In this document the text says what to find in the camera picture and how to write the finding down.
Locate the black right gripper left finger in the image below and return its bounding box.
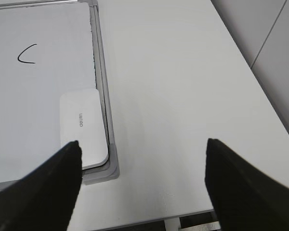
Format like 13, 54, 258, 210
0, 141, 82, 231

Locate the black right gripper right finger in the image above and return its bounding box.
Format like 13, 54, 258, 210
205, 138, 289, 231

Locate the white whiteboard eraser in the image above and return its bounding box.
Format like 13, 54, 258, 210
60, 88, 108, 170

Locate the whiteboard with grey frame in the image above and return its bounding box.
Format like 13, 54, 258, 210
0, 0, 119, 191

